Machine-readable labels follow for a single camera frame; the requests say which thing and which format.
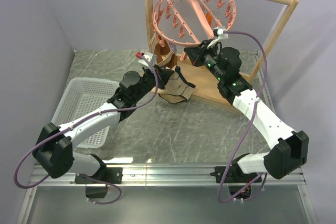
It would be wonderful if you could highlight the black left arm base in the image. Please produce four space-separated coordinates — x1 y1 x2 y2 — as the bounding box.
75 167 123 184

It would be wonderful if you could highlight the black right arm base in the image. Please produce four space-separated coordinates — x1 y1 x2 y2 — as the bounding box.
210 165 258 184

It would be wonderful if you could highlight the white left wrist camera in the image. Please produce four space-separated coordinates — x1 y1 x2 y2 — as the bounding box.
135 51 156 70

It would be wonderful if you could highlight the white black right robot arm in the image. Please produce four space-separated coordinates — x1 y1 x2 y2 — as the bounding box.
184 40 309 182

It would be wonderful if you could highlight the aluminium mounting rail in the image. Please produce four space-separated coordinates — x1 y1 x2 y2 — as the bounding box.
29 163 306 187

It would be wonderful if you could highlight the white plastic basket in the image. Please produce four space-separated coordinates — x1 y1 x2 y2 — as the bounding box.
51 77 119 148

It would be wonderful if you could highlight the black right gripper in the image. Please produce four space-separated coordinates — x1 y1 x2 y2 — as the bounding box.
185 40 225 82

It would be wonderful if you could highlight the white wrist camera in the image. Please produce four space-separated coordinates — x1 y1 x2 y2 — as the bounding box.
207 26 229 49
135 51 156 70

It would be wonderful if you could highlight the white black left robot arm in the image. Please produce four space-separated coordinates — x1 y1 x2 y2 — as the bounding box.
33 66 173 183

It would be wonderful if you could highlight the brown underwear on hanger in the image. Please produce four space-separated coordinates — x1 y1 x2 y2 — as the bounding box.
149 33 177 69

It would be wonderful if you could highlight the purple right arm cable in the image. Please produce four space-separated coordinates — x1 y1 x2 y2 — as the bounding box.
217 30 269 204

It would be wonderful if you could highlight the beige underwear navy trim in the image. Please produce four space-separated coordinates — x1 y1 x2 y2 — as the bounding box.
157 66 196 104

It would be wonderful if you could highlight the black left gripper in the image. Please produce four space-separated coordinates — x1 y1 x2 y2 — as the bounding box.
133 64 174 103

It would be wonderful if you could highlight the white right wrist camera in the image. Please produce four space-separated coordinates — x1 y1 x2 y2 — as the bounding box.
207 26 229 49

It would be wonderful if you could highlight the wooden hanger rack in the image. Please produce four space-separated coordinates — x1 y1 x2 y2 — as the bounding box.
141 0 303 116

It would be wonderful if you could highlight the pink round clip hanger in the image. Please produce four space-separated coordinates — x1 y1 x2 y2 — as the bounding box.
150 0 237 60

